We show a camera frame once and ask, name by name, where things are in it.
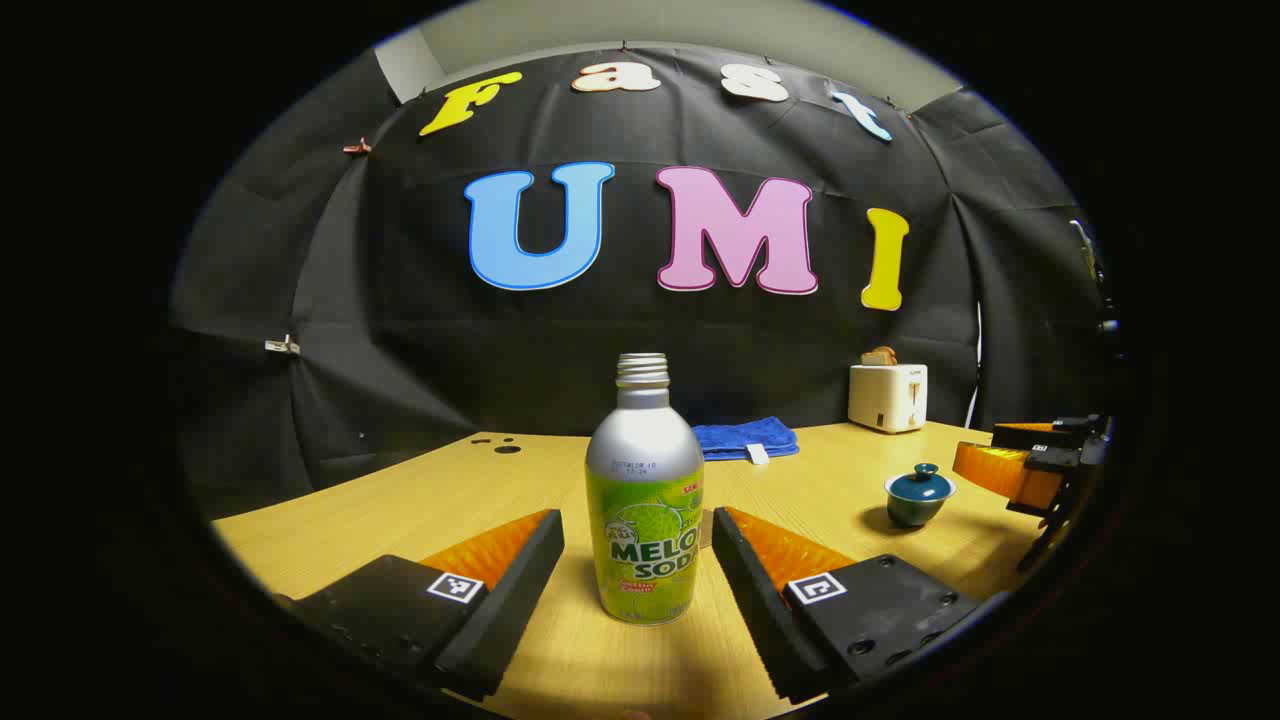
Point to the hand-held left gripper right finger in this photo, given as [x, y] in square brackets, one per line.
[752, 600]

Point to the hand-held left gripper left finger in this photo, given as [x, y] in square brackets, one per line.
[515, 595]

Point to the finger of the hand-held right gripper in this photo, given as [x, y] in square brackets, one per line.
[1000, 472]
[1030, 435]

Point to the teal teacup lid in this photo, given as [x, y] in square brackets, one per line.
[922, 483]

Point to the teal teacup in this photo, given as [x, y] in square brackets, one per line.
[915, 512]

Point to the silver green water bottle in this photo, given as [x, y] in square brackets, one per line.
[640, 470]

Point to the white toaster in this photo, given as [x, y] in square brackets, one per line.
[885, 398]

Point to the blue folded towel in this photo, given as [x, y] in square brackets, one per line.
[740, 438]

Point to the toast slice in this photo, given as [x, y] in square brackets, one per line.
[880, 357]

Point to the silver metal clip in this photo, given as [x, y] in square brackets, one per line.
[282, 346]

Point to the copper metal clip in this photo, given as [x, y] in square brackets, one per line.
[357, 148]

